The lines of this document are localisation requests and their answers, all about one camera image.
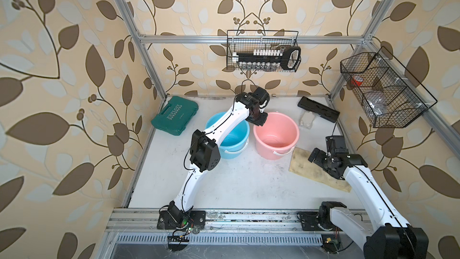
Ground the beige cleaning cloth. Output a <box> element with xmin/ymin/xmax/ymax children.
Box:
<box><xmin>289</xmin><ymin>147</ymin><xmax>352</xmax><ymax>193</ymax></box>

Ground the pink plastic bucket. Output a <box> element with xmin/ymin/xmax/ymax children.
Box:
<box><xmin>253</xmin><ymin>112</ymin><xmax>300</xmax><ymax>160</ymax></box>

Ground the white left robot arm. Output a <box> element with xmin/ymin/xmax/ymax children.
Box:
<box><xmin>157</xmin><ymin>87</ymin><xmax>270</xmax><ymax>231</ymax></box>

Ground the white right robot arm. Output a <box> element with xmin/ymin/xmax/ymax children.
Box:
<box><xmin>309</xmin><ymin>135</ymin><xmax>429</xmax><ymax>259</ymax></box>

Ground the blue plastic bucket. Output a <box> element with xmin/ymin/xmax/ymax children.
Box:
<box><xmin>205</xmin><ymin>112</ymin><xmax>250</xmax><ymax>160</ymax></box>

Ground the black socket set holder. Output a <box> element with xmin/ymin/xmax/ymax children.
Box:
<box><xmin>230</xmin><ymin>46</ymin><xmax>301</xmax><ymax>72</ymax></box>

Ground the black plastic tray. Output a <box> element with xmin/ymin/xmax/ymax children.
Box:
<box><xmin>298</xmin><ymin>97</ymin><xmax>340</xmax><ymax>123</ymax></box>

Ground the clear bag with white part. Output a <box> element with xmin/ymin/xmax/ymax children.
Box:
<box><xmin>299</xmin><ymin>112</ymin><xmax>316</xmax><ymax>129</ymax></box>

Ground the clear plastic bag in basket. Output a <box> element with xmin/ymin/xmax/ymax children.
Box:
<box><xmin>364</xmin><ymin>91</ymin><xmax>388</xmax><ymax>119</ymax></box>

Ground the red tape roll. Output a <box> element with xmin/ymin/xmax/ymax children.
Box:
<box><xmin>351</xmin><ymin>75</ymin><xmax>364</xmax><ymax>87</ymax></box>

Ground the green tool case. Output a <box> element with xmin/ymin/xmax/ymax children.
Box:
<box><xmin>151</xmin><ymin>96</ymin><xmax>199</xmax><ymax>136</ymax></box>

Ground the black wire basket back wall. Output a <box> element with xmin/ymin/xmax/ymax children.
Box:
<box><xmin>226</xmin><ymin>29</ymin><xmax>301</xmax><ymax>73</ymax></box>

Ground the black wire basket wall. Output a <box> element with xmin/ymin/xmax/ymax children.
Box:
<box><xmin>226</xmin><ymin>29</ymin><xmax>301</xmax><ymax>73</ymax></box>
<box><xmin>340</xmin><ymin>46</ymin><xmax>438</xmax><ymax>128</ymax></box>

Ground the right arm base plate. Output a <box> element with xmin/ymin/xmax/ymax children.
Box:
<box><xmin>297</xmin><ymin>211</ymin><xmax>333</xmax><ymax>231</ymax></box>

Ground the black wire basket right wall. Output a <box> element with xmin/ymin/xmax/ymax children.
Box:
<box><xmin>340</xmin><ymin>46</ymin><xmax>438</xmax><ymax>128</ymax></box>

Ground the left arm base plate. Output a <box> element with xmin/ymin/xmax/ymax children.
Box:
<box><xmin>156</xmin><ymin>210</ymin><xmax>206</xmax><ymax>231</ymax></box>

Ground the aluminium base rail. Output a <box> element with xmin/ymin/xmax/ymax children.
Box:
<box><xmin>101</xmin><ymin>208</ymin><xmax>370</xmax><ymax>251</ymax></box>

